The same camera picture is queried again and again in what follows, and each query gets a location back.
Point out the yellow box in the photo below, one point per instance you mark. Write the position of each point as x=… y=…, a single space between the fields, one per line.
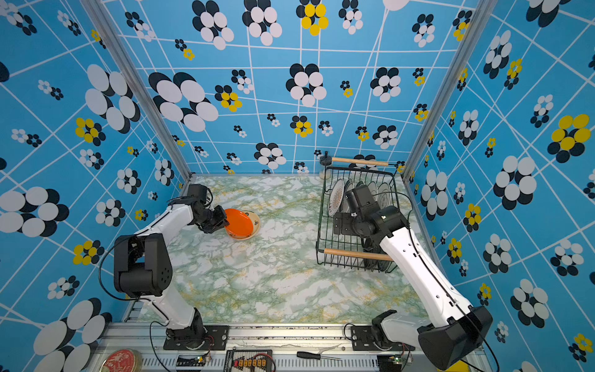
x=459 y=366

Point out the cream plate with black stamp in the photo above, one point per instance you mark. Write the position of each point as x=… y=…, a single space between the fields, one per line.
x=255 y=219

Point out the wooden rack handle far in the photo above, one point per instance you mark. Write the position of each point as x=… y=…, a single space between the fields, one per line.
x=360 y=161

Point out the black screwdriver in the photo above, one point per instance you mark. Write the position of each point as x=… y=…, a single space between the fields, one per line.
x=314 y=356

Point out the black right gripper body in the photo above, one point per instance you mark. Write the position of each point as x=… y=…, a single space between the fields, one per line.
x=350 y=225

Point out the black terminal board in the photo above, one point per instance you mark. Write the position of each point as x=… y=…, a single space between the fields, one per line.
x=249 y=361

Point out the black wire dish rack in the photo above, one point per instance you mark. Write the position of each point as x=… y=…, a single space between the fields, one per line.
x=387 y=220

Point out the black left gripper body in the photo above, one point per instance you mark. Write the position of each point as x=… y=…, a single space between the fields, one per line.
x=213 y=220

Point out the white plate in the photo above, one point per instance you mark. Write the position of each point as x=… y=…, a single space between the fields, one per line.
x=372 y=186
x=384 y=195
x=336 y=197

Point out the glass jar with black lid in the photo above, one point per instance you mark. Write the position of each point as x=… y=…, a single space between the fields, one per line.
x=326 y=162

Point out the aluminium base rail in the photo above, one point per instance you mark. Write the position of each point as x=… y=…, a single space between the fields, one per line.
x=285 y=340

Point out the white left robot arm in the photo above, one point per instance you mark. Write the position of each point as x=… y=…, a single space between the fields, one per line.
x=144 y=272

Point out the orange plate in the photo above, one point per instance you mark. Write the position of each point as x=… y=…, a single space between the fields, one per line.
x=240 y=225

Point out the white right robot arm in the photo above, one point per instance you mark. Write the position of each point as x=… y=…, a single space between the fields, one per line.
x=456 y=327

